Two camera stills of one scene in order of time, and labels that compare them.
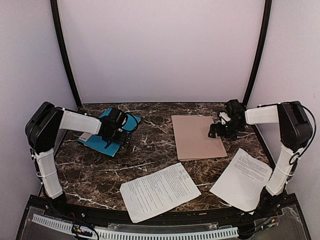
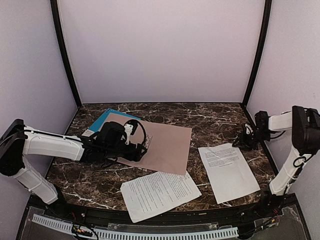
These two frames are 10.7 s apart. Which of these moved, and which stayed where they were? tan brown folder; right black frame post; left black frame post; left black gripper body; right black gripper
Moved: left black gripper body; tan brown folder; right black gripper
Stayed: left black frame post; right black frame post
